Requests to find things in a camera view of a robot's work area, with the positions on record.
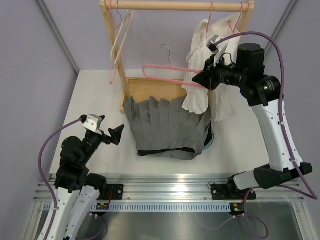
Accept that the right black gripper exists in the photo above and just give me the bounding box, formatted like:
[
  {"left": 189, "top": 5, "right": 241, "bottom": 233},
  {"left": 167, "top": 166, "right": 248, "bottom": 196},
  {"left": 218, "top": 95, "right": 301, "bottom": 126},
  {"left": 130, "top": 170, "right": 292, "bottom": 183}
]
[{"left": 193, "top": 53, "right": 248, "bottom": 91}]

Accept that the grey dress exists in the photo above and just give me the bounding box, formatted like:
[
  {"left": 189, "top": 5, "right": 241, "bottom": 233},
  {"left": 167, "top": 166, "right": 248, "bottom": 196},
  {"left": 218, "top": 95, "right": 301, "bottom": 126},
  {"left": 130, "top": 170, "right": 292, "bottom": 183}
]
[{"left": 123, "top": 97, "right": 214, "bottom": 161}]

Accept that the black dress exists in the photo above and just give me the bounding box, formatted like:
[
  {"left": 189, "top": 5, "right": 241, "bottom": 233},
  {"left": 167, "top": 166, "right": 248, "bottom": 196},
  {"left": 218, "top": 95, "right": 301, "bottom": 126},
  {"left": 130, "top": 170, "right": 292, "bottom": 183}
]
[{"left": 203, "top": 121, "right": 213, "bottom": 150}]

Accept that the pink wire hanger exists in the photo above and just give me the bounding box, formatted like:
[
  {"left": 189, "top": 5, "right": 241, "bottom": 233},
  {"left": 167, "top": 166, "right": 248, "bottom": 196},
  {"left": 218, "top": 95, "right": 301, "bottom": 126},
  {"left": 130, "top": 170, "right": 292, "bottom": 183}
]
[{"left": 109, "top": 0, "right": 120, "bottom": 85}]

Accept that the white wooden hanger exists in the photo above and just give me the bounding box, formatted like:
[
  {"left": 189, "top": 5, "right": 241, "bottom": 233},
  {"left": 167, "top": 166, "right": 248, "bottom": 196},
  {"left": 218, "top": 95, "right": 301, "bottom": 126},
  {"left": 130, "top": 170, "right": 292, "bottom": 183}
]
[{"left": 115, "top": 0, "right": 135, "bottom": 63}]

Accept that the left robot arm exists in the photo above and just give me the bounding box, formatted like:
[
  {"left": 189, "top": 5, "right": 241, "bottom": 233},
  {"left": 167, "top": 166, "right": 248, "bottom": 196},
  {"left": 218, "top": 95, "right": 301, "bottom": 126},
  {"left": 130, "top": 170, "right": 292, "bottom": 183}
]
[{"left": 38, "top": 114, "right": 125, "bottom": 240}]

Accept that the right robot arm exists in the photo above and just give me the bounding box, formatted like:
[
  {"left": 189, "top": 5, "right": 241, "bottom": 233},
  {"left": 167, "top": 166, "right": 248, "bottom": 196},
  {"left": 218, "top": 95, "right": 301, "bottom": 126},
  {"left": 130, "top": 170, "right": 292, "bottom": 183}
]
[{"left": 192, "top": 43, "right": 313, "bottom": 198}]

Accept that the white pleated blouse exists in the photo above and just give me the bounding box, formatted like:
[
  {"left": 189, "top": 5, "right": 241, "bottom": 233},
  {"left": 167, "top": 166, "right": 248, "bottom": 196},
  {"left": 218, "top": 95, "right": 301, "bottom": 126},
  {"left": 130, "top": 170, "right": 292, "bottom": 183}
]
[{"left": 181, "top": 19, "right": 218, "bottom": 115}]

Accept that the cream white garment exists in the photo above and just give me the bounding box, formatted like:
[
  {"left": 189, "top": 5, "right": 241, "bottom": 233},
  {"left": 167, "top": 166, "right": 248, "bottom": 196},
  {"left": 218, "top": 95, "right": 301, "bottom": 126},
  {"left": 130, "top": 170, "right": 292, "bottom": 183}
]
[{"left": 210, "top": 13, "right": 241, "bottom": 122}]

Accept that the wooden clothes rack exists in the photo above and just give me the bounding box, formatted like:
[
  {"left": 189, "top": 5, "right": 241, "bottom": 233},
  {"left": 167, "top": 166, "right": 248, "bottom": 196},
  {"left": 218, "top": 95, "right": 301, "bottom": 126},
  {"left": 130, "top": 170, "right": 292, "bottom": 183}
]
[{"left": 99, "top": 0, "right": 255, "bottom": 114}]

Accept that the teal plastic tray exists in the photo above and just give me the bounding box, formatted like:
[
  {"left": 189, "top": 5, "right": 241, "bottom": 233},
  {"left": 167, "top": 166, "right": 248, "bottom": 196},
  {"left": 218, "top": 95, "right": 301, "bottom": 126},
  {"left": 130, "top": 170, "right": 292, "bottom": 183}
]
[{"left": 202, "top": 122, "right": 215, "bottom": 152}]

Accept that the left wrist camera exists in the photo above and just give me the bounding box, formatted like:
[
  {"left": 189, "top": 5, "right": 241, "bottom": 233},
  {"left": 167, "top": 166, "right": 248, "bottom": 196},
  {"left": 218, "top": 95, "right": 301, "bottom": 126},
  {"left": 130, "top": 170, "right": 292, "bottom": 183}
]
[{"left": 80, "top": 114, "right": 102, "bottom": 133}]

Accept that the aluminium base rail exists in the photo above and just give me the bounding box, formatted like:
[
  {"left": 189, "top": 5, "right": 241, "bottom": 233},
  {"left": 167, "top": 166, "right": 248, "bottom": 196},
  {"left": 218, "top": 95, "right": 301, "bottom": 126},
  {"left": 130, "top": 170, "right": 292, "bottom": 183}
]
[{"left": 32, "top": 173, "right": 307, "bottom": 203}]

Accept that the slotted cable duct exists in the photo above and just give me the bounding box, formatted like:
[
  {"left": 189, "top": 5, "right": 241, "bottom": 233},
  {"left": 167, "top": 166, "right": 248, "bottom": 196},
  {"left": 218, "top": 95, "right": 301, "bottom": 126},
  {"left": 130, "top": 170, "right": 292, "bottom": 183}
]
[{"left": 90, "top": 202, "right": 239, "bottom": 213}]

